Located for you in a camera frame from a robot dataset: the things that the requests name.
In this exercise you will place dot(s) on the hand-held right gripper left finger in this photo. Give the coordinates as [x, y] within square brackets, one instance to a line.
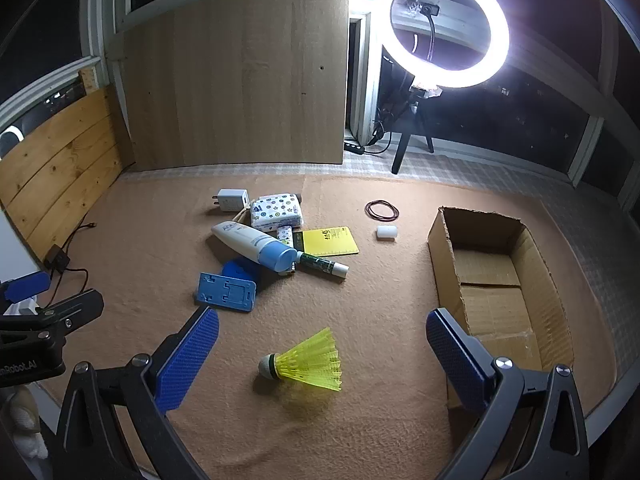
[190, 355]

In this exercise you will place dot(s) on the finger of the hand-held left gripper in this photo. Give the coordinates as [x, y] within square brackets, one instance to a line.
[22, 286]
[75, 307]

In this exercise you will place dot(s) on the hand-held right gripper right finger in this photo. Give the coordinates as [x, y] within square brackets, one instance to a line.
[455, 355]

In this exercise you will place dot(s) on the blue phone stand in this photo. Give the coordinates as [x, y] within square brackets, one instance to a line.
[225, 294]

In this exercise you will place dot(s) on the cardboard box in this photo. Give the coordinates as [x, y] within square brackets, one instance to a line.
[500, 300]

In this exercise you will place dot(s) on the blue round object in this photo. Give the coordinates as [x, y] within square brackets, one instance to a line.
[245, 271]

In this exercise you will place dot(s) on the yellow shuttlecock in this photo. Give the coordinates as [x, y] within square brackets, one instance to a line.
[310, 362]

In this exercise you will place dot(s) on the white bottle with blue cap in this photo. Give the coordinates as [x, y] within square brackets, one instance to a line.
[250, 242]

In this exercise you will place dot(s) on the green and white tube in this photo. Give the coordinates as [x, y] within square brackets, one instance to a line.
[320, 265]

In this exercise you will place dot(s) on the white charger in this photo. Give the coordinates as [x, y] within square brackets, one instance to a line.
[231, 199]

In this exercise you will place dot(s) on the patterned tissue pack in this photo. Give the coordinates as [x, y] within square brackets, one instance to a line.
[277, 212]

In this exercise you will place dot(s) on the yellow notebook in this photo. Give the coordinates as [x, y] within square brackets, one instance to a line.
[330, 241]

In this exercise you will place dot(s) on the white cloth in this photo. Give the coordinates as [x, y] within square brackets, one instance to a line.
[20, 415]

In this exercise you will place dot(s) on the brown mat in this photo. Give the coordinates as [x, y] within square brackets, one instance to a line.
[150, 220]

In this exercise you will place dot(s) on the wood plank panel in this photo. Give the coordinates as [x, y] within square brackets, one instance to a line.
[60, 160]

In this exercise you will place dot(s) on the small white case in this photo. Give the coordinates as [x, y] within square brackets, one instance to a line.
[387, 232]

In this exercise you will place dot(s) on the small beige object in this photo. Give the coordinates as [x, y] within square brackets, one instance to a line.
[242, 216]

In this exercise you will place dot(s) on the small patterned tube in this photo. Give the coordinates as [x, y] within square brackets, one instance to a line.
[284, 236]

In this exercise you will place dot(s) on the brown rubber bands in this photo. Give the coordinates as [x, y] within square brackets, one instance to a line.
[367, 208]

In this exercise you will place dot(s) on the black tripod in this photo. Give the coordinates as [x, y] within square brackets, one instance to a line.
[402, 145]

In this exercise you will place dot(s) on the black power strip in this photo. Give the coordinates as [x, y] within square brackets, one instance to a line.
[354, 147]

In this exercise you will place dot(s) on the light wooden board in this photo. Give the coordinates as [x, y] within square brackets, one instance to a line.
[235, 85]

